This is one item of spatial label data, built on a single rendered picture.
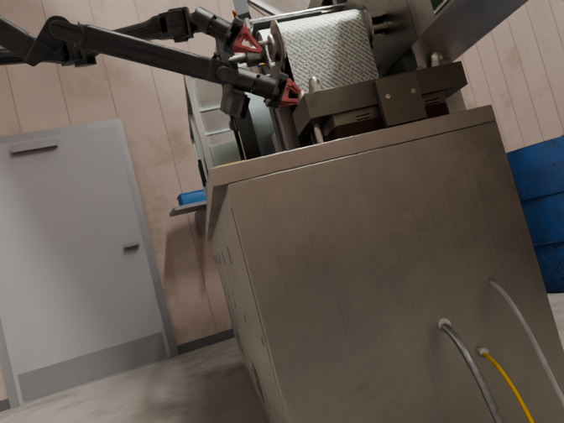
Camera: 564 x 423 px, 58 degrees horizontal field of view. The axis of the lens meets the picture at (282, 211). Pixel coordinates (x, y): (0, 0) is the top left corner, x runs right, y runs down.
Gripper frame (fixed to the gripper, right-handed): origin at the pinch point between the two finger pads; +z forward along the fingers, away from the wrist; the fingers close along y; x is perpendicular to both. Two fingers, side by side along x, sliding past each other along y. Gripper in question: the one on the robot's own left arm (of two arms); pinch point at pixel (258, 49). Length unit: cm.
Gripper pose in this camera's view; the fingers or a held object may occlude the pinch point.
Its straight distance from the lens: 149.4
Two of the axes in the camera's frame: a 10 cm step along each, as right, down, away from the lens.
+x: 4.3, -8.9, 1.5
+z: 8.9, 4.5, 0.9
